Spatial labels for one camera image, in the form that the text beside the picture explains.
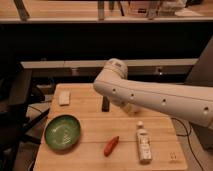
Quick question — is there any green ceramic bowl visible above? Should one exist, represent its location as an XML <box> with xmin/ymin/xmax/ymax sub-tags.
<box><xmin>44</xmin><ymin>115</ymin><xmax>81</xmax><ymax>151</ymax></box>

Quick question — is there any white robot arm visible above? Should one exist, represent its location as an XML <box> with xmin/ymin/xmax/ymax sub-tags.
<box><xmin>93</xmin><ymin>58</ymin><xmax>213</xmax><ymax>130</ymax></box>

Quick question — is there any black rectangular block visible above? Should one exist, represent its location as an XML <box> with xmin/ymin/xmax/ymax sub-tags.
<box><xmin>101</xmin><ymin>96</ymin><xmax>110</xmax><ymax>112</ymax></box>

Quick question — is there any white paper cup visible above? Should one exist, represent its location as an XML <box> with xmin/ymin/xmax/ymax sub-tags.
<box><xmin>129</xmin><ymin>104</ymin><xmax>140</xmax><ymax>114</ymax></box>

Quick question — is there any white sponge block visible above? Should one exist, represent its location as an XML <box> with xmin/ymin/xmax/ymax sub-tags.
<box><xmin>58</xmin><ymin>91</ymin><xmax>70</xmax><ymax>106</ymax></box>

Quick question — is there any white plastic bottle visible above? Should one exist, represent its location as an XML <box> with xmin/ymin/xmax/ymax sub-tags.
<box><xmin>136</xmin><ymin>121</ymin><xmax>152</xmax><ymax>164</ymax></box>

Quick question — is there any black chair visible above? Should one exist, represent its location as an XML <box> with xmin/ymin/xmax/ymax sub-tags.
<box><xmin>0</xmin><ymin>63</ymin><xmax>49</xmax><ymax>171</ymax></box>

